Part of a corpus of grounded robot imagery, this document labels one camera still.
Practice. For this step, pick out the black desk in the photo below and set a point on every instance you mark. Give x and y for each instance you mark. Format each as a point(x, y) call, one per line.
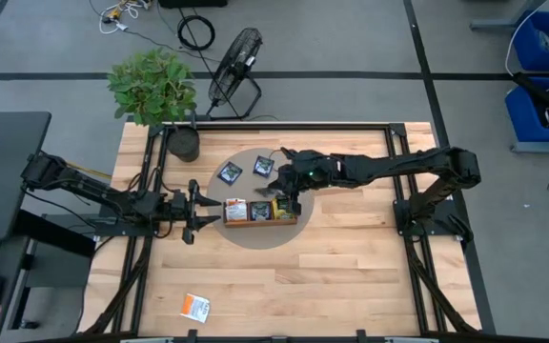
point(7, 176)

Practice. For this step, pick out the grey cart base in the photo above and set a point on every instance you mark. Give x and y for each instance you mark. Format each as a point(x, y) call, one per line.
point(541, 147)

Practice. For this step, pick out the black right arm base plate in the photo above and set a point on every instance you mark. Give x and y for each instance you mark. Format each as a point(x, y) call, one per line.
point(446, 229)

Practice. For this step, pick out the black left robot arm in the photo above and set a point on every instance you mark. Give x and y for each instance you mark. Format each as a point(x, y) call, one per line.
point(103, 193)

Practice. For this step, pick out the round grey mat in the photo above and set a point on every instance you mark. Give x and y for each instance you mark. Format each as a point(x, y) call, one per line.
point(255, 238)

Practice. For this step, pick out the dark grey plant pot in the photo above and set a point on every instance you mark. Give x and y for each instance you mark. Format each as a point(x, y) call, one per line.
point(184, 145)

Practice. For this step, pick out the wooden tea organizer box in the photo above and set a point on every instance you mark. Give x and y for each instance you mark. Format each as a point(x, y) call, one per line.
point(260, 224)

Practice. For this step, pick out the black floor fan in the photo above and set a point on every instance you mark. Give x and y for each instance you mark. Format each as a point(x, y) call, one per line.
point(234, 64)

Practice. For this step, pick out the black equipment box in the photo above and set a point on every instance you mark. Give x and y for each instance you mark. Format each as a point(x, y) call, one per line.
point(193, 3)

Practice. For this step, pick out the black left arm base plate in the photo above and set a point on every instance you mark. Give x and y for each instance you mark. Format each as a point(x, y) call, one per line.
point(122, 231)

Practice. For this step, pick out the black desk crossbeam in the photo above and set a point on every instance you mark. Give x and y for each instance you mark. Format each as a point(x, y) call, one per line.
point(55, 233)

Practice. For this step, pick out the black metal bar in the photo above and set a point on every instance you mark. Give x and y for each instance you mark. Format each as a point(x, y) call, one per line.
point(536, 93)

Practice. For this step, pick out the black aluminium table frame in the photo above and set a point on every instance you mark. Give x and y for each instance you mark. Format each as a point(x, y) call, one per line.
point(279, 127)

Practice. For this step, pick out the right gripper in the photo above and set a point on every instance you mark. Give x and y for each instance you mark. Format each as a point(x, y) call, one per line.
point(312, 167)

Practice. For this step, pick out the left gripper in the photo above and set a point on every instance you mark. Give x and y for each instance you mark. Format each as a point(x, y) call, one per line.
point(191, 209)

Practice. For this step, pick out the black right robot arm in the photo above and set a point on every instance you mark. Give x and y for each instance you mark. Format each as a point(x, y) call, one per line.
point(389, 167)

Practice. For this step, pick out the blue storage bin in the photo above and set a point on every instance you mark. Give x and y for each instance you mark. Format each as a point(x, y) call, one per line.
point(529, 52)
point(522, 119)

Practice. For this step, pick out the green leafy plant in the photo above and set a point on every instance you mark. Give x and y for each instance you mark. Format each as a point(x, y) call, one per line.
point(153, 88)

